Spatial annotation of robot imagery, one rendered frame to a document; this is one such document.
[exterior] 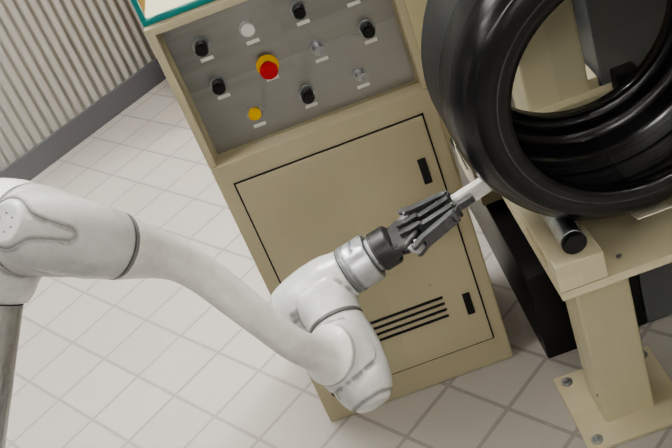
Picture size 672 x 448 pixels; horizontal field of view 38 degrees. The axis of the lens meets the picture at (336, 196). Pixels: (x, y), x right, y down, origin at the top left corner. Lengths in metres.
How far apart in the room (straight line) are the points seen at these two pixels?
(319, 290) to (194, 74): 0.73
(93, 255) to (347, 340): 0.48
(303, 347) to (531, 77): 0.73
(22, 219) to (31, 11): 3.53
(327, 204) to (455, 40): 0.95
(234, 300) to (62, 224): 0.33
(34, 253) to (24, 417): 2.16
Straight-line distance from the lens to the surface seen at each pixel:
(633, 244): 1.83
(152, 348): 3.39
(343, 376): 1.62
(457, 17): 1.51
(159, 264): 1.44
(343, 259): 1.71
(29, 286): 1.48
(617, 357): 2.46
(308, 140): 2.28
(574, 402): 2.66
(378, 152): 2.32
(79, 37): 4.93
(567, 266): 1.73
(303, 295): 1.71
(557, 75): 1.97
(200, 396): 3.12
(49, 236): 1.32
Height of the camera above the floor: 1.98
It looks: 33 degrees down
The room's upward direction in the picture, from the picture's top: 22 degrees counter-clockwise
